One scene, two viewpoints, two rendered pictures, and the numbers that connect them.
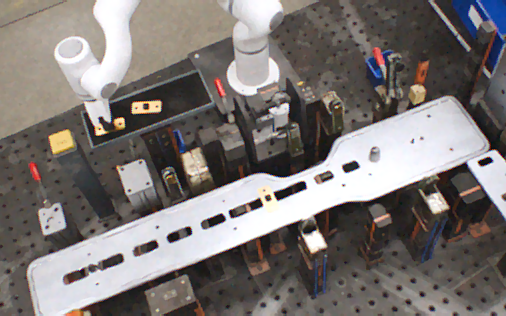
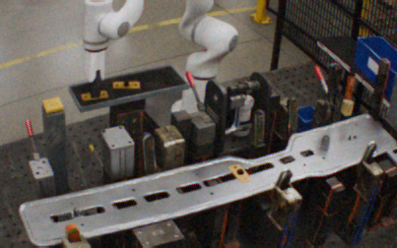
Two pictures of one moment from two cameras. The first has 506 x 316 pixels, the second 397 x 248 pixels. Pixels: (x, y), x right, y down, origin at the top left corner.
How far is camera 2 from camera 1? 87 cm
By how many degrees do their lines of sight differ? 26
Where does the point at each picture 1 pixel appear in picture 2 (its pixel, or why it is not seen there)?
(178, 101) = (155, 83)
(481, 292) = not seen: outside the picture
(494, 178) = not seen: outside the picture
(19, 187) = not seen: outside the picture
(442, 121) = (365, 128)
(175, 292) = (163, 231)
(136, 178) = (118, 138)
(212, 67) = (156, 105)
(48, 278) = (37, 216)
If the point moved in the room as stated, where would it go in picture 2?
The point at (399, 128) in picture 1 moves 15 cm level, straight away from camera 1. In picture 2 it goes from (338, 131) to (338, 108)
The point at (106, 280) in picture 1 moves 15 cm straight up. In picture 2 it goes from (91, 222) to (87, 183)
